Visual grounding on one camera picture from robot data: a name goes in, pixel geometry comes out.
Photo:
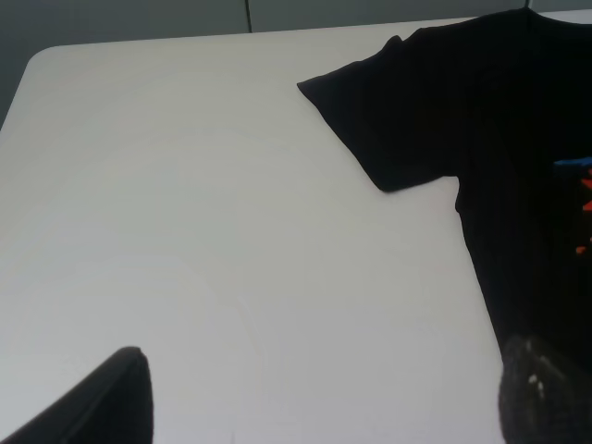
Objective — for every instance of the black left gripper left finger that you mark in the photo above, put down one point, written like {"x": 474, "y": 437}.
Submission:
{"x": 112, "y": 404}

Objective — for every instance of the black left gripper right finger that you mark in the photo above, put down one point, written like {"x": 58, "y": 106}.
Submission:
{"x": 543, "y": 396}

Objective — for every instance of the black printed t-shirt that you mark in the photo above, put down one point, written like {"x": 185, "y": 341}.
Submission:
{"x": 503, "y": 104}

